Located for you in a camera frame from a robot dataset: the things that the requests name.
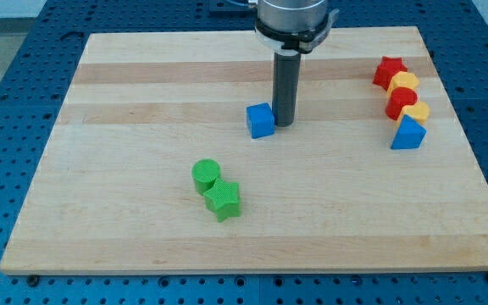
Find blue triangle block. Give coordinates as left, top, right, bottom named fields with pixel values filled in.
left=391, top=114, right=427, bottom=150

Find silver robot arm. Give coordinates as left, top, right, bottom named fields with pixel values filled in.
left=254, top=0, right=340, bottom=57

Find blue cube block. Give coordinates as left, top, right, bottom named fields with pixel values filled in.
left=246, top=103, right=275, bottom=139

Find green cylinder block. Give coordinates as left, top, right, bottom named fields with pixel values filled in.
left=191, top=158, right=221, bottom=195

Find green star block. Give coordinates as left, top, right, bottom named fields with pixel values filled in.
left=203, top=178, right=241, bottom=223

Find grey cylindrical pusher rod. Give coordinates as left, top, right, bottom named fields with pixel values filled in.
left=272, top=53, right=301, bottom=127

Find wooden board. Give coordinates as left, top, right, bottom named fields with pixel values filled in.
left=0, top=27, right=488, bottom=275

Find red cylinder block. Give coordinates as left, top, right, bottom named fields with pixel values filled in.
left=385, top=87, right=418, bottom=120

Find red star block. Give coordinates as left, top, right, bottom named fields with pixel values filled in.
left=373, top=56, right=408, bottom=91

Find yellow hexagon block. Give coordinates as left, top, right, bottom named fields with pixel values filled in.
left=386, top=71, right=419, bottom=97

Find yellow pentagon block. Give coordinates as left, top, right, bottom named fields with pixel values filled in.
left=396, top=101, right=430, bottom=127

